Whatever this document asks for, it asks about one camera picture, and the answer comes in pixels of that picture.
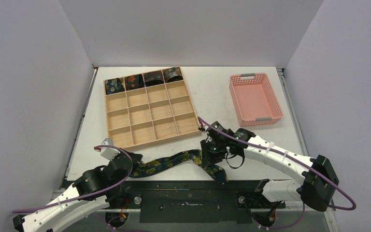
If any blue yellow floral tie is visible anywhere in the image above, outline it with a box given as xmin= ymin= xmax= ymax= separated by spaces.
xmin=129 ymin=149 xmax=228 ymax=185

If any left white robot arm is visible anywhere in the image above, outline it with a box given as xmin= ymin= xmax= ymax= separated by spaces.
xmin=13 ymin=152 xmax=143 ymax=232

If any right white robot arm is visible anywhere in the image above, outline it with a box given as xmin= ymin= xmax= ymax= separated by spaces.
xmin=206 ymin=122 xmax=339 ymax=212

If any wooden compartment tray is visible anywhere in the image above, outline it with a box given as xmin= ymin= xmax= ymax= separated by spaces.
xmin=103 ymin=68 xmax=200 ymax=151

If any pink plastic basket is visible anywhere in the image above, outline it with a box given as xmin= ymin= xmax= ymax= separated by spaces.
xmin=229 ymin=72 xmax=284 ymax=127

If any rolled blue floral tie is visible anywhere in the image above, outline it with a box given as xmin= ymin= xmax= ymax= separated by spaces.
xmin=104 ymin=78 xmax=125 ymax=95

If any rolled brown patterned tie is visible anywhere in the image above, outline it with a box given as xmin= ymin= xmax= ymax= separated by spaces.
xmin=162 ymin=67 xmax=183 ymax=83

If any rolled orange floral tie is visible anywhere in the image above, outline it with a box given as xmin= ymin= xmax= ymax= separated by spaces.
xmin=124 ymin=74 xmax=145 ymax=91

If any rolled dark patterned tie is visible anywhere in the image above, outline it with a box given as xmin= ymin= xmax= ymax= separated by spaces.
xmin=143 ymin=71 xmax=164 ymax=87

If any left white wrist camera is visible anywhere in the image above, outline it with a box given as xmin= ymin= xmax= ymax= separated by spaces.
xmin=100 ymin=138 xmax=118 ymax=160

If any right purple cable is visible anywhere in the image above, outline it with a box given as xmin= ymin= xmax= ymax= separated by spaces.
xmin=198 ymin=116 xmax=357 ymax=211

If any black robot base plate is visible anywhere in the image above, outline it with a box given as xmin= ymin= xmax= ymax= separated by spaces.
xmin=100 ymin=180 xmax=285 ymax=226

